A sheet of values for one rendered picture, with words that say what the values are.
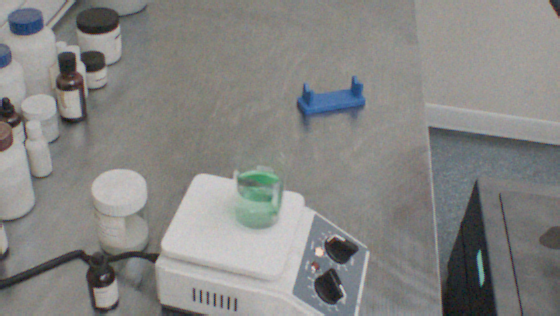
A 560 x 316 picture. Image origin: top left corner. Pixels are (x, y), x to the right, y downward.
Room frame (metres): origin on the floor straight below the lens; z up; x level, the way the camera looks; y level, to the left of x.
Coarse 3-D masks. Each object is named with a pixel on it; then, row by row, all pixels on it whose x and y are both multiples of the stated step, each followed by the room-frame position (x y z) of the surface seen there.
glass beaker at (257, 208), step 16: (272, 144) 0.52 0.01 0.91; (240, 160) 0.50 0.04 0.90; (256, 160) 0.51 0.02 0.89; (272, 160) 0.51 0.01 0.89; (288, 160) 0.50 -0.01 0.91; (240, 176) 0.47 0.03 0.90; (240, 192) 0.47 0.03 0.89; (256, 192) 0.47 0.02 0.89; (272, 192) 0.47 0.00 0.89; (240, 208) 0.47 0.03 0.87; (256, 208) 0.47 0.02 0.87; (272, 208) 0.47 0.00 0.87; (240, 224) 0.47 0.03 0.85; (256, 224) 0.47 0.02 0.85; (272, 224) 0.47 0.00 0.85
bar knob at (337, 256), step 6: (336, 234) 0.50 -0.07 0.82; (330, 240) 0.49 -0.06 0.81; (336, 240) 0.49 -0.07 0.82; (342, 240) 0.49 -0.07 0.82; (348, 240) 0.50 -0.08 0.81; (324, 246) 0.49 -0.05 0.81; (330, 246) 0.49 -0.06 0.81; (336, 246) 0.49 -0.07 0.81; (342, 246) 0.49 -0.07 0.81; (348, 246) 0.49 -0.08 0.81; (354, 246) 0.49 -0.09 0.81; (330, 252) 0.48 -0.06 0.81; (336, 252) 0.49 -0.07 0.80; (342, 252) 0.49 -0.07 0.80; (348, 252) 0.49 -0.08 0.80; (354, 252) 0.49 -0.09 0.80; (336, 258) 0.48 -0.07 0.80; (342, 258) 0.49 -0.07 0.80; (348, 258) 0.49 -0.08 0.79
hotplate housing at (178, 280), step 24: (312, 216) 0.52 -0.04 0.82; (168, 264) 0.43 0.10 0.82; (192, 264) 0.44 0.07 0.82; (288, 264) 0.45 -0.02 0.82; (168, 288) 0.43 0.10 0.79; (192, 288) 0.42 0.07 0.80; (216, 288) 0.42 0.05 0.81; (240, 288) 0.42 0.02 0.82; (264, 288) 0.42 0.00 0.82; (288, 288) 0.42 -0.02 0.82; (360, 288) 0.47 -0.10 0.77; (192, 312) 0.43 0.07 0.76; (216, 312) 0.42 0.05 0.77; (240, 312) 0.42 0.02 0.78; (264, 312) 0.41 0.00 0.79; (288, 312) 0.41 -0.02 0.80; (312, 312) 0.41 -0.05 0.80
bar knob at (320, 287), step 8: (328, 272) 0.45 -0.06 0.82; (320, 280) 0.44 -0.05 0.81; (328, 280) 0.44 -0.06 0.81; (336, 280) 0.44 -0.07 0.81; (320, 288) 0.43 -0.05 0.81; (328, 288) 0.44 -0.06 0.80; (336, 288) 0.43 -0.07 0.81; (344, 288) 0.43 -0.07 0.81; (320, 296) 0.43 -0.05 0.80; (328, 296) 0.43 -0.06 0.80; (336, 296) 0.43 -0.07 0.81; (344, 296) 0.43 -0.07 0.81
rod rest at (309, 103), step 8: (352, 80) 0.87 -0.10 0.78; (304, 88) 0.83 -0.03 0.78; (352, 88) 0.86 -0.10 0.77; (360, 88) 0.85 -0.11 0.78; (304, 96) 0.83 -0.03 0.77; (312, 96) 0.81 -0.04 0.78; (320, 96) 0.84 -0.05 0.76; (328, 96) 0.85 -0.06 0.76; (336, 96) 0.85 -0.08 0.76; (344, 96) 0.85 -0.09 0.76; (352, 96) 0.85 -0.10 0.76; (360, 96) 0.85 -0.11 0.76; (304, 104) 0.82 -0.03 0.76; (312, 104) 0.81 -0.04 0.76; (320, 104) 0.82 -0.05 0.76; (328, 104) 0.83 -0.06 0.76; (336, 104) 0.83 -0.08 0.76; (344, 104) 0.83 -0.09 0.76; (352, 104) 0.84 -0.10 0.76; (360, 104) 0.84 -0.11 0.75; (304, 112) 0.81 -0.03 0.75; (312, 112) 0.81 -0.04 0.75; (320, 112) 0.82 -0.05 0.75
